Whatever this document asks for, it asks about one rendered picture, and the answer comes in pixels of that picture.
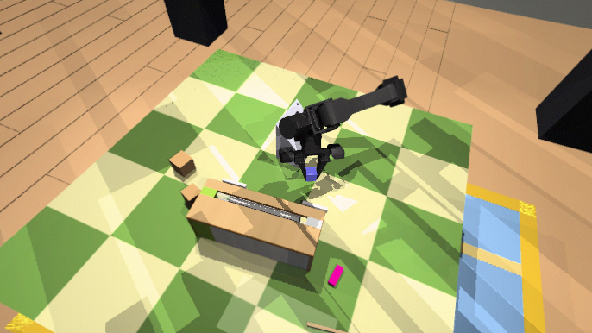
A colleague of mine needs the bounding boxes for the small brown cube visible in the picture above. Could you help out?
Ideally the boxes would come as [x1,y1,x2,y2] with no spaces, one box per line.
[169,151,196,177]

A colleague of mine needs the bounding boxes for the small magenta block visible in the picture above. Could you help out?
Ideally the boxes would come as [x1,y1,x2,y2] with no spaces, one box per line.
[328,264,343,286]

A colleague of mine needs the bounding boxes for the small blue block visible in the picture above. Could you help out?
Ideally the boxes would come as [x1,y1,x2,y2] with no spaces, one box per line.
[305,166,318,182]

